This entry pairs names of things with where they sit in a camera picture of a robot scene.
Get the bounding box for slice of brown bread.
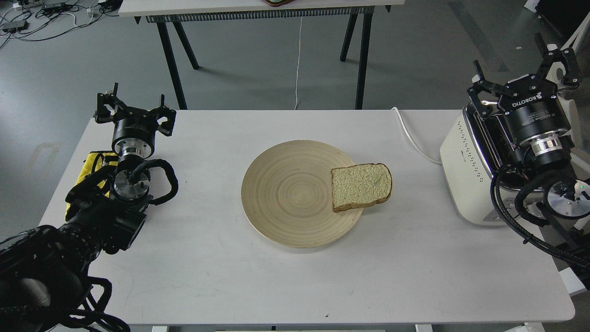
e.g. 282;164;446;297
330;163;393;213

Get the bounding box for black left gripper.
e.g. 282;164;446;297
94;82;177;149

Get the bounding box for brown object on background table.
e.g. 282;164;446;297
263;0;293;7

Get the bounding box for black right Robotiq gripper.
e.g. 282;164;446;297
467;32;582;144

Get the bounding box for cream and chrome toaster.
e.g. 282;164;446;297
440;103;537;226

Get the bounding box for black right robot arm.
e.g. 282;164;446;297
462;33;589;273

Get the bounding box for thin white hanging cable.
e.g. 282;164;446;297
294;17;304;111

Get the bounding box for white toaster power cord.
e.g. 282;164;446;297
391;107;443;166

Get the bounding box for cables and power strips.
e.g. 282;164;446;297
0;0;123;49

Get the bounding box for white background table black legs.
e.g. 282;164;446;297
118;0;404;110

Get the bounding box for round bamboo plate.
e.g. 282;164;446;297
242;140;363;249

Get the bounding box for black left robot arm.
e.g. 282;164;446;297
1;84;179;332

